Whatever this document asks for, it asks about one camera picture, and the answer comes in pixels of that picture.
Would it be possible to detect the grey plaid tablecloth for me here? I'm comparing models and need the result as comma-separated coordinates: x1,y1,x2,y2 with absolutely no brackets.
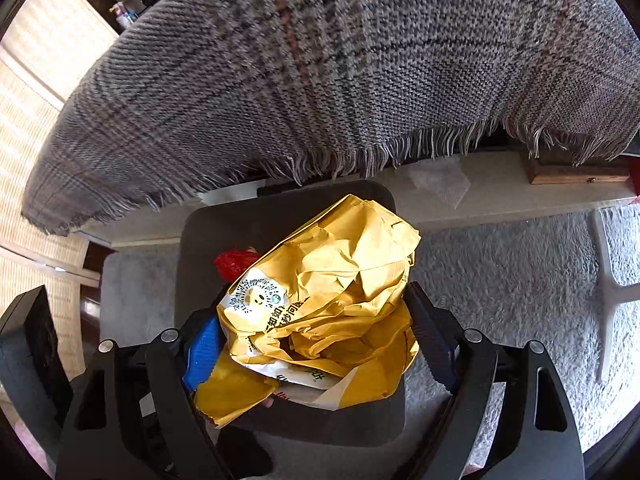
22,0,639,235

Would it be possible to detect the dark square trash bin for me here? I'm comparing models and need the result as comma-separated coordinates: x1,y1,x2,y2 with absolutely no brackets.
173,179,407,449

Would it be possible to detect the red snack bag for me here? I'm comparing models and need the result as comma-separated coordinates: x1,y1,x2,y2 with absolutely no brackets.
213,247,262,284

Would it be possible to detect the bamboo folding screen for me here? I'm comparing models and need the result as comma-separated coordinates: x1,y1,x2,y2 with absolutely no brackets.
1,0,117,377

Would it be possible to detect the grey shaggy carpet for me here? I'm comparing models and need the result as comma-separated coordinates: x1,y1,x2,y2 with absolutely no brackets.
100,205,639,479

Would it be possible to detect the yellow paper bag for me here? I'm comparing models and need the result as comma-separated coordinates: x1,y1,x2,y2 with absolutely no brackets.
195,194,421,427

